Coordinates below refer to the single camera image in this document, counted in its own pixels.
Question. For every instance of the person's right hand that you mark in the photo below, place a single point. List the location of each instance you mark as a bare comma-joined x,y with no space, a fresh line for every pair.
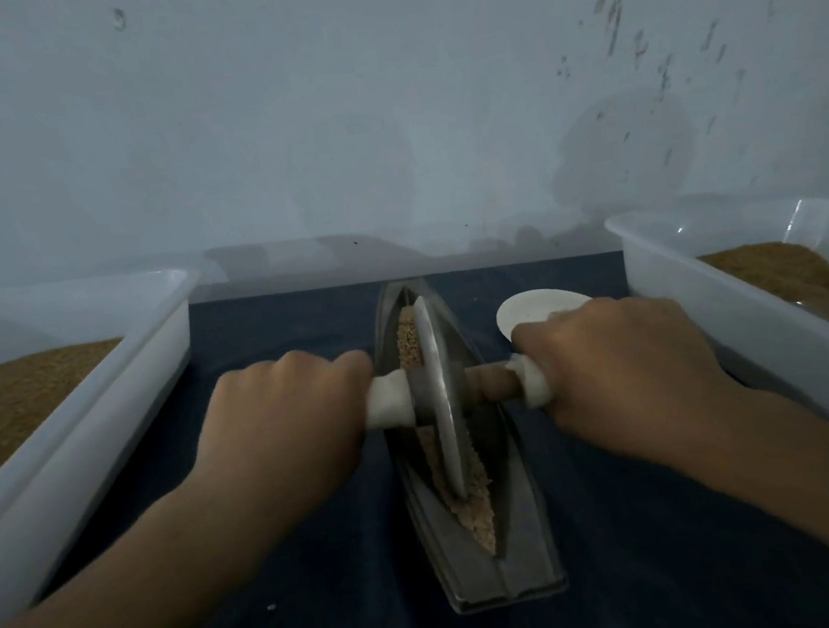
631,375

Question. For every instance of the person's left hand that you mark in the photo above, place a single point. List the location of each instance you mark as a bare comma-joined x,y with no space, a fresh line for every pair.
282,433

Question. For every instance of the white plastic tray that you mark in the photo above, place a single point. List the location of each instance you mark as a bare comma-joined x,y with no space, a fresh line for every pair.
78,431
729,327

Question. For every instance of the small ground grain portion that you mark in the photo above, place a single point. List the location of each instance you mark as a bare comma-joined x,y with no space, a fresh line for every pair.
476,519

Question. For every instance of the boat-shaped metal grinding trough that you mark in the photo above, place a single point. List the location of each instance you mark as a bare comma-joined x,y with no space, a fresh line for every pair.
530,565

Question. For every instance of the person's right forearm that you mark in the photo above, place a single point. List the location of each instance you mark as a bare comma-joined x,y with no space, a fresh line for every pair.
824,502

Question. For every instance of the white round plate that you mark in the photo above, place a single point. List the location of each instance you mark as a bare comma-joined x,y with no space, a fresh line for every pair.
533,309

